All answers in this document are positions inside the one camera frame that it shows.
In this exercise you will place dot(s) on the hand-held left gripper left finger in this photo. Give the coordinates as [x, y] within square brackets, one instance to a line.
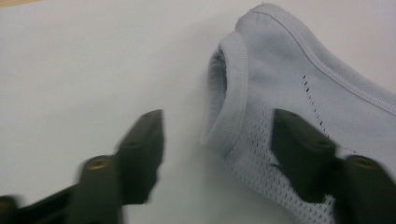
[141, 155]

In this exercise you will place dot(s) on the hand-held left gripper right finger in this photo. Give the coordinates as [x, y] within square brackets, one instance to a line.
[302, 155]

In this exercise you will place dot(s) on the grey tank top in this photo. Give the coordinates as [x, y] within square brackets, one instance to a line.
[280, 68]

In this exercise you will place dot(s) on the white table cover sheet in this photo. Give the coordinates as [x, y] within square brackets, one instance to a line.
[93, 62]

